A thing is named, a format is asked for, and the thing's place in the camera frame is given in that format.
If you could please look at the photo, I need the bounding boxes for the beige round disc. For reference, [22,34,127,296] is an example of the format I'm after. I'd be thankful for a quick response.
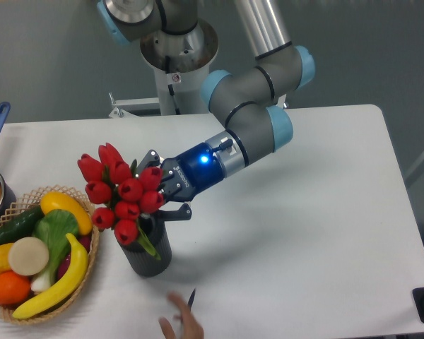
[8,237,49,276]

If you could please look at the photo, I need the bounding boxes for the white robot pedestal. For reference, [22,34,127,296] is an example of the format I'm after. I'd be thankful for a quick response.
[107,49,290,119]

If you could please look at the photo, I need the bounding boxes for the yellow banana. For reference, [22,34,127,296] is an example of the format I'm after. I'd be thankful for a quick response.
[12,233,88,320]

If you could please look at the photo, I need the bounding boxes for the orange fruit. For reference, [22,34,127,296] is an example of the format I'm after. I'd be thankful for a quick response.
[0,270,30,305]

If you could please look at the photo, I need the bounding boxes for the yellow squash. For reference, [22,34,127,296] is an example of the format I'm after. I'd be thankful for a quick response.
[40,191,93,236]

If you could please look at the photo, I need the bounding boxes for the black pen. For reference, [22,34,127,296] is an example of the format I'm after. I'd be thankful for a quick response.
[178,287,197,335]

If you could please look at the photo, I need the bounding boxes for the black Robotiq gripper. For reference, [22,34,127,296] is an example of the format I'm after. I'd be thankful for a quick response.
[136,130,250,222]

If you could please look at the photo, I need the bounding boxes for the green bok choy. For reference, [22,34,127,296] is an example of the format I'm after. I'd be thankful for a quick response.
[31,209,78,294]

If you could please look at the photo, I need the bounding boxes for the person's hand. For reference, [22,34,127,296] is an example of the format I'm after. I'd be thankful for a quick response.
[158,292,204,339]

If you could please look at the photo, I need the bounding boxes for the red tulip bouquet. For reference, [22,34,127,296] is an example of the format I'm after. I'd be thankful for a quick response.
[77,143,165,245]

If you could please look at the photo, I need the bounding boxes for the woven wicker basket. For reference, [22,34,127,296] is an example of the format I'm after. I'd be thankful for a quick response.
[0,185,100,326]

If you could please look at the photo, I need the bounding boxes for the dark red vegetable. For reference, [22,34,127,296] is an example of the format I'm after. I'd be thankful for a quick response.
[57,235,91,280]

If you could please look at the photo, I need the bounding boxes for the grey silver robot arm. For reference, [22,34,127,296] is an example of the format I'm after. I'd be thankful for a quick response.
[97,1,315,221]

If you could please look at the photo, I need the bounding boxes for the green cucumber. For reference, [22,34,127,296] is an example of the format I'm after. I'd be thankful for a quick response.
[0,206,45,245]

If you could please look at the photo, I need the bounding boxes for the dark grey ribbed vase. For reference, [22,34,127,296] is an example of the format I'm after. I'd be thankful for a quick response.
[121,217,172,278]

